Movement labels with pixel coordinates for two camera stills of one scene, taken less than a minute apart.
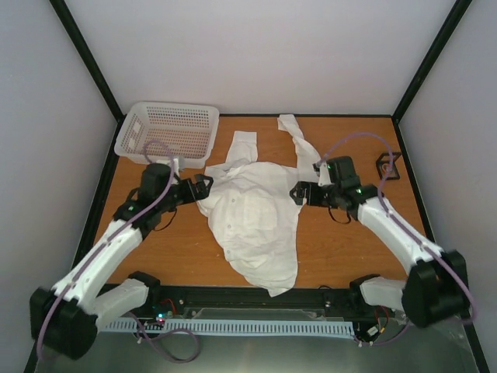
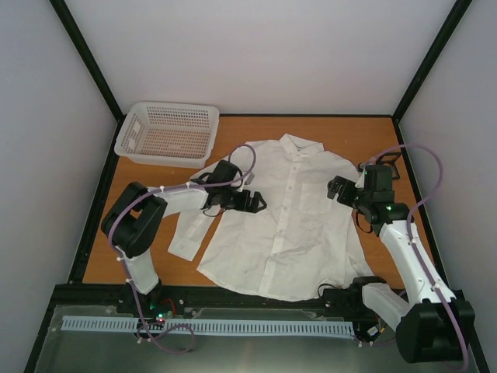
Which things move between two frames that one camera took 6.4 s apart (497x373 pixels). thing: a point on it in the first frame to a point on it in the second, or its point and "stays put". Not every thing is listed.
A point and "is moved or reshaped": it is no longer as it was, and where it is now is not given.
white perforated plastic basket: [158, 130] stays put
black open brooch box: [382, 163] stays put
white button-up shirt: [252, 213] is moved or reshaped
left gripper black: [192, 196] to [242, 203]
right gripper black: [301, 186] to [343, 197]
